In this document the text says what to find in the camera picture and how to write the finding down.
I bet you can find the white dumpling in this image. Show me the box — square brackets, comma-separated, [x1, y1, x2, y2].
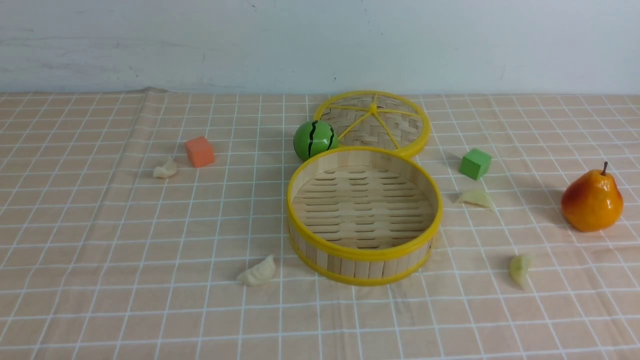
[152, 156, 178, 179]
[236, 254, 276, 287]

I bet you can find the bamboo steamer lid yellow rim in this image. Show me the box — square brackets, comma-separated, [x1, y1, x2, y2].
[313, 90, 432, 158]

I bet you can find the bamboo steamer tray yellow rim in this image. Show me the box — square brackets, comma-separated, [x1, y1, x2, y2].
[285, 146, 444, 286]

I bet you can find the checkered beige tablecloth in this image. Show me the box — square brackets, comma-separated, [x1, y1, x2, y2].
[0, 89, 640, 360]

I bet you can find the green foam cube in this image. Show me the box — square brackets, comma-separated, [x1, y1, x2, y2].
[458, 148, 493, 182]

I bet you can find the orange foam cube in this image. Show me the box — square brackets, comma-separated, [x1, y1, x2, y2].
[184, 136, 215, 168]

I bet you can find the pale green dumpling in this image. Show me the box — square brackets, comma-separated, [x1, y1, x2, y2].
[455, 188, 495, 211]
[509, 253, 535, 289]

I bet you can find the orange yellow toy pear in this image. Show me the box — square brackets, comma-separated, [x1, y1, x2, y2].
[561, 161, 624, 233]

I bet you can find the green watermelon toy ball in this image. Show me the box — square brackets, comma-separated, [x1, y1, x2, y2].
[293, 120, 339, 162]

